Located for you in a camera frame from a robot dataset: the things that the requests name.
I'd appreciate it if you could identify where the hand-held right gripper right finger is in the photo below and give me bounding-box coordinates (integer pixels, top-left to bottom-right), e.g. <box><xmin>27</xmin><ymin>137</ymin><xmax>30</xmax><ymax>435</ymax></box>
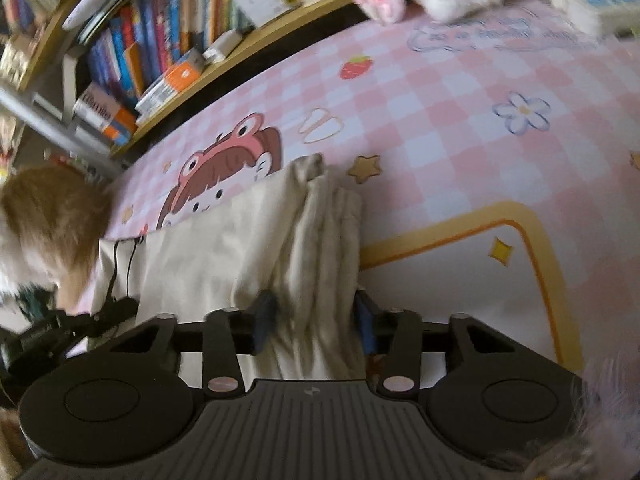
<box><xmin>352</xmin><ymin>290</ymin><xmax>506</xmax><ymax>393</ymax></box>

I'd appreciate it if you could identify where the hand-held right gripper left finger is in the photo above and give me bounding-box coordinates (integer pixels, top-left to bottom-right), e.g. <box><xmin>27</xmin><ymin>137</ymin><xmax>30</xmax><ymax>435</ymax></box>
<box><xmin>107</xmin><ymin>290</ymin><xmax>278</xmax><ymax>393</ymax></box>

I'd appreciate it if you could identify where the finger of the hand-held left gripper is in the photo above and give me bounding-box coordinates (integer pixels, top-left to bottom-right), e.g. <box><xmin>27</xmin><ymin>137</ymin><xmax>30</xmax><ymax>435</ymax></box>
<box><xmin>65</xmin><ymin>296</ymin><xmax>141</xmax><ymax>337</ymax></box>

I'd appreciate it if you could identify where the cream cotton garment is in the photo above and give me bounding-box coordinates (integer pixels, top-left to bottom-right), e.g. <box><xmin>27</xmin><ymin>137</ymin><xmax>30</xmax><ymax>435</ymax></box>
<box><xmin>65</xmin><ymin>154</ymin><xmax>368</xmax><ymax>381</ymax></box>

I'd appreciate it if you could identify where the fluffy orange cat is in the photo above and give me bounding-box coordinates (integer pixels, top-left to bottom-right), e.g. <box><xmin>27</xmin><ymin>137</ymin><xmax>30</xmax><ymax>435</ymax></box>
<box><xmin>0</xmin><ymin>166</ymin><xmax>113</xmax><ymax>306</ymax></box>

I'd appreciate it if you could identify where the pink checkered cartoon desk mat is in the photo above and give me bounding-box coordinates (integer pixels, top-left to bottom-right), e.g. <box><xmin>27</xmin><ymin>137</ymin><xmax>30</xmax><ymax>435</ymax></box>
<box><xmin>65</xmin><ymin>0</ymin><xmax>640</xmax><ymax>381</ymax></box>

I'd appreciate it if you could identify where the orange white tall box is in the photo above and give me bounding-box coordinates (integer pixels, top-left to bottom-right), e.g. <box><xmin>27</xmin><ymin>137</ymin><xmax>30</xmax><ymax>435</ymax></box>
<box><xmin>72</xmin><ymin>82</ymin><xmax>138</xmax><ymax>146</ymax></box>

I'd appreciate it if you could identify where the white orange medicine box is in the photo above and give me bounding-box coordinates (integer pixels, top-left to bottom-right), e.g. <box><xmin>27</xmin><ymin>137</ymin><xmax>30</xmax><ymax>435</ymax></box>
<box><xmin>134</xmin><ymin>49</ymin><xmax>207</xmax><ymax>116</ymax></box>

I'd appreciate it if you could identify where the wooden bookshelf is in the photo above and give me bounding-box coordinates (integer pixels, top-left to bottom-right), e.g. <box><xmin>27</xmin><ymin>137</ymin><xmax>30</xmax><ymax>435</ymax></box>
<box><xmin>0</xmin><ymin>0</ymin><xmax>371</xmax><ymax>166</ymax></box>

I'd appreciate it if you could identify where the small white box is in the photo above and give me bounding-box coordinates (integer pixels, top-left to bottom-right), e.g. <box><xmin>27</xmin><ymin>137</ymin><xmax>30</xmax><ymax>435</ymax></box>
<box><xmin>202</xmin><ymin>29</ymin><xmax>243</xmax><ymax>63</ymax></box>

